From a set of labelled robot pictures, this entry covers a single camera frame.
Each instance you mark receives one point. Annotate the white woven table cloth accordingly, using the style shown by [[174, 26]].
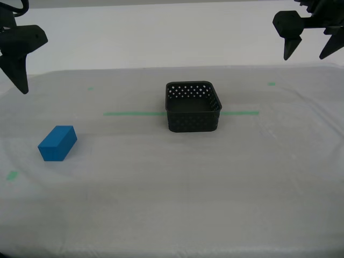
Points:
[[166, 188]]

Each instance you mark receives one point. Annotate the blue rectangular block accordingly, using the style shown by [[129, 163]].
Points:
[[57, 145]]

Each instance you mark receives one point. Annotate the long green tape strip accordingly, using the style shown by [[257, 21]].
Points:
[[129, 114]]

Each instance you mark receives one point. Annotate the black perforated plastic basket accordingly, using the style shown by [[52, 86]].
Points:
[[192, 121]]

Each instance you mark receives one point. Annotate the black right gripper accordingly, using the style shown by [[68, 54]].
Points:
[[328, 13]]

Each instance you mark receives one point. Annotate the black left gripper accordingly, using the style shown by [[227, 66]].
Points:
[[6, 18]]

